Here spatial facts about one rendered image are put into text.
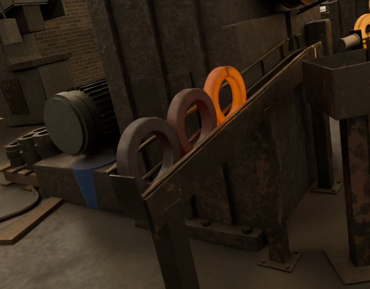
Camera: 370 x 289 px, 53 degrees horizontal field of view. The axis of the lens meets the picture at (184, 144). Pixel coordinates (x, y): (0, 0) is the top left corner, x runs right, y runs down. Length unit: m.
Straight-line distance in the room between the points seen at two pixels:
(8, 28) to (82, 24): 3.61
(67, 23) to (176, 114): 7.66
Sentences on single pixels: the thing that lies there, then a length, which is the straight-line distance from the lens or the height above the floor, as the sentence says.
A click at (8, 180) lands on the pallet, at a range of 3.30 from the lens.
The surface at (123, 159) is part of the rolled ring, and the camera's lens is 0.77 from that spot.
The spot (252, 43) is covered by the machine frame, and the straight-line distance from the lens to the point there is 1.43.
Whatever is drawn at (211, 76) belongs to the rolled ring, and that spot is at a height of 0.75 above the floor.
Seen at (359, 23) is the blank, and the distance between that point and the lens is 2.09.
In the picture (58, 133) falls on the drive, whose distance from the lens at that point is 2.34.
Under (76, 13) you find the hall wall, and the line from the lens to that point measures 8.69.
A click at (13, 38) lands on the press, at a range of 5.33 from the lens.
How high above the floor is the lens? 0.90
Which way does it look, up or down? 17 degrees down
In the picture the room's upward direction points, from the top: 12 degrees counter-clockwise
